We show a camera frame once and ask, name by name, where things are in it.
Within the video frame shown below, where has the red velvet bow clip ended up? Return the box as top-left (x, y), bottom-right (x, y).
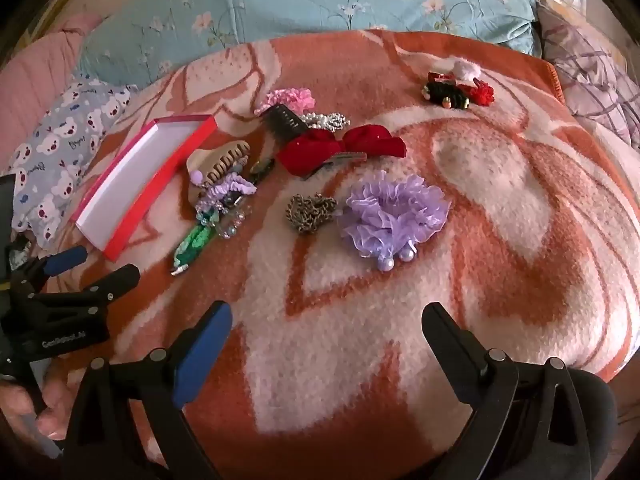
top-left (275, 123), bottom-right (407, 179)

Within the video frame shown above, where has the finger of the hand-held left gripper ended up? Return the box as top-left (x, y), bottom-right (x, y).
top-left (29, 246), bottom-right (87, 281)
top-left (30, 263), bottom-right (141, 312)

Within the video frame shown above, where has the clear bead bracelet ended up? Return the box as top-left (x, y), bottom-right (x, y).
top-left (197, 200), bottom-right (252, 242)

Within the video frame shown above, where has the white pearl bracelet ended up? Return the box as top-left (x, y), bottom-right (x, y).
top-left (300, 109), bottom-right (351, 134)

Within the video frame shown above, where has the purple floral pillow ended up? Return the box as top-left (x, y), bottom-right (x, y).
top-left (536, 4), bottom-right (640, 152)

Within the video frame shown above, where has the purple ruffled flower scrunchie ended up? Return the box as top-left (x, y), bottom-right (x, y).
top-left (337, 169), bottom-right (452, 274)

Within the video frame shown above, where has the black green hair tie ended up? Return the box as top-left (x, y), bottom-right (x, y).
top-left (421, 82), bottom-right (472, 110)

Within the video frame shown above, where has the black hair comb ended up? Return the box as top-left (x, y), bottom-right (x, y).
top-left (263, 104), bottom-right (307, 141)

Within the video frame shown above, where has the beige claw hair clip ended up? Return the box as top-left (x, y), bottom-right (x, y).
top-left (186, 141), bottom-right (251, 189)

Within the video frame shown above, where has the person's left hand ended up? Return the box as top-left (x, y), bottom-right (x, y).
top-left (0, 357), bottom-right (81, 442)

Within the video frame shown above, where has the dark small hair clip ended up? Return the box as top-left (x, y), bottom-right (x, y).
top-left (248, 158), bottom-right (276, 181)

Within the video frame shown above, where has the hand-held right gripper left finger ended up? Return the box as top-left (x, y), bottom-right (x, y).
top-left (62, 301), bottom-right (233, 480)

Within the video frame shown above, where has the bear print cloth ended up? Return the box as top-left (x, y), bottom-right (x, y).
top-left (9, 76), bottom-right (135, 252)

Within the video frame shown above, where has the pink lace scrunchie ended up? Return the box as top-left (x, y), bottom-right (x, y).
top-left (253, 87), bottom-right (316, 117)

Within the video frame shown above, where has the turquoise floral quilt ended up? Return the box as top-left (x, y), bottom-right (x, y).
top-left (79, 0), bottom-right (544, 92)

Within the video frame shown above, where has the red box white inside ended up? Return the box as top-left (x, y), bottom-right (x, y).
top-left (70, 115), bottom-right (218, 261)

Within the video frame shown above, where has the bronze chain necklace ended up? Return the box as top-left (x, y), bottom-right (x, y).
top-left (284, 192), bottom-right (325, 235)

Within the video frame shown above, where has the small purple scrunchie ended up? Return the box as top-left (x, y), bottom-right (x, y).
top-left (196, 172), bottom-right (257, 211)

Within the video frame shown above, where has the small red flower hair tie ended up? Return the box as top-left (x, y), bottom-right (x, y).
top-left (469, 80), bottom-right (496, 107)

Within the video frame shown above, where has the pink quilted pillow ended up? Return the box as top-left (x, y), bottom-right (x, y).
top-left (0, 12), bottom-right (107, 128)

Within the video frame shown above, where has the green hair clip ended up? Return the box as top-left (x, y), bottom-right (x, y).
top-left (169, 221), bottom-right (217, 277)

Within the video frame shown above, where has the orange white fleece blanket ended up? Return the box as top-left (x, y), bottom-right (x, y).
top-left (37, 29), bottom-right (640, 480)

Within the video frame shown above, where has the white pompom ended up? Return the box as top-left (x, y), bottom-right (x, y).
top-left (452, 59), bottom-right (484, 84)

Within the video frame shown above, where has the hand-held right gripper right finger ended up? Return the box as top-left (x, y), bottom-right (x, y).
top-left (421, 302), bottom-right (581, 480)

